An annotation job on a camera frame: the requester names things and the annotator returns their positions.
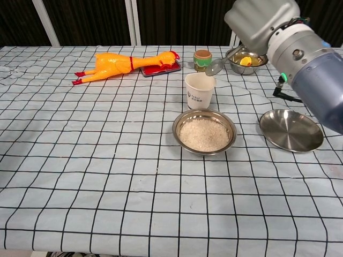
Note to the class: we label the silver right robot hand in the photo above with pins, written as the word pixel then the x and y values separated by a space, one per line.
pixel 257 24

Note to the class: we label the metal spoon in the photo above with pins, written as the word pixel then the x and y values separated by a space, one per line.
pixel 214 69

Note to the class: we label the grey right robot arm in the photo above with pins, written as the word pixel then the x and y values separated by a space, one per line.
pixel 308 53

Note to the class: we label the metal bowl holding duck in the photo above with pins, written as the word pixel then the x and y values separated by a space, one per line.
pixel 241 69

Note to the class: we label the small green brown jar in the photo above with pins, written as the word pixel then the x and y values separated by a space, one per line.
pixel 202 62

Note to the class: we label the white paper cup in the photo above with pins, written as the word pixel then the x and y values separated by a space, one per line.
pixel 199 91

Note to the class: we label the metal bowl holding rice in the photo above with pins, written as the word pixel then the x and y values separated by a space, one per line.
pixel 230 125

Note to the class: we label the small yellow rubber duck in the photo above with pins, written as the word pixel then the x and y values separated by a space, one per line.
pixel 246 61

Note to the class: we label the red ink pad box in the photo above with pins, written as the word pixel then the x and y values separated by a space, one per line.
pixel 160 70

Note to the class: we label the flat metal plate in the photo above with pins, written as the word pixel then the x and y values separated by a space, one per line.
pixel 290 131

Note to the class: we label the yellow rubber chicken toy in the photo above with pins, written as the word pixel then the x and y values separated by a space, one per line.
pixel 112 65

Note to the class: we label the blue checkered tablecloth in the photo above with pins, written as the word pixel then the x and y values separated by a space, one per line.
pixel 93 160

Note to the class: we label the white metal frame post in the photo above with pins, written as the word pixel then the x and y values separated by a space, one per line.
pixel 132 24
pixel 234 37
pixel 47 24

